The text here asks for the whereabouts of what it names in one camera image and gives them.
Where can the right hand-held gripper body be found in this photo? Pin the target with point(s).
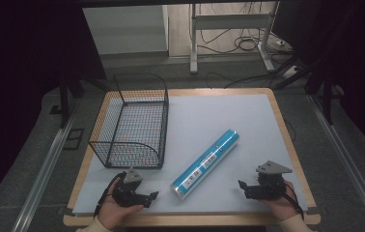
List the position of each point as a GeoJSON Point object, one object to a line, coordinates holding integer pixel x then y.
{"type": "Point", "coordinates": [269, 182]}

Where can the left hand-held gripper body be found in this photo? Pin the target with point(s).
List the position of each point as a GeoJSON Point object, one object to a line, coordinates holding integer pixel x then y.
{"type": "Point", "coordinates": [126, 193]}

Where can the person's left hand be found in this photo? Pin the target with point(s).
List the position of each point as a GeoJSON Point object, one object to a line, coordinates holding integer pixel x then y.
{"type": "Point", "coordinates": [114, 211]}

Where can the person's right hand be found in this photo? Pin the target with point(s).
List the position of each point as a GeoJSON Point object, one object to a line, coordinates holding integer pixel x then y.
{"type": "Point", "coordinates": [282, 204]}

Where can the blue wrapped roll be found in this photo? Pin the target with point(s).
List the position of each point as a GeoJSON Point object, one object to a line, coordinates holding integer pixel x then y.
{"type": "Point", "coordinates": [204, 164]}

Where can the black floor plate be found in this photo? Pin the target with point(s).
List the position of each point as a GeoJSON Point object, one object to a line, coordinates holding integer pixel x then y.
{"type": "Point", "coordinates": [73, 139]}

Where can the light blue table mat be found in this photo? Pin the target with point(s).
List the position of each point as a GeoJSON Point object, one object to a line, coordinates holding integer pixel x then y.
{"type": "Point", "coordinates": [203, 112]}

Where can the white power strip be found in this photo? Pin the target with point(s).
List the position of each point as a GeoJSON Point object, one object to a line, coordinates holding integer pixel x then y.
{"type": "Point", "coordinates": [290, 72]}

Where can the black metal stand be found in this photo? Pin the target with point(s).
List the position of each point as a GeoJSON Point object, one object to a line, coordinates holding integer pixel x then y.
{"type": "Point", "coordinates": [64, 100]}

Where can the black tripod stand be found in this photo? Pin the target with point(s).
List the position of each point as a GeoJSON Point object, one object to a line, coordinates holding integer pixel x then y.
{"type": "Point", "coordinates": [319, 80]}

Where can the dark curtain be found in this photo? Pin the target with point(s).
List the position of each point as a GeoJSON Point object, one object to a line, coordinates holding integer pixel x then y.
{"type": "Point", "coordinates": [360, 64]}
{"type": "Point", "coordinates": [19, 64]}

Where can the grey white panel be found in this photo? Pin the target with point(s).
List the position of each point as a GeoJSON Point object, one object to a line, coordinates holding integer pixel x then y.
{"type": "Point", "coordinates": [124, 29]}

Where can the aluminium floor rail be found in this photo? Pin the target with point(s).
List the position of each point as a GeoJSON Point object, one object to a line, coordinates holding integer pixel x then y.
{"type": "Point", "coordinates": [348, 161]}
{"type": "Point", "coordinates": [43, 170]}

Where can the white metal desk frame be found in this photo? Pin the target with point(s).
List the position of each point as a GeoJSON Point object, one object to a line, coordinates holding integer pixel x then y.
{"type": "Point", "coordinates": [232, 21]}

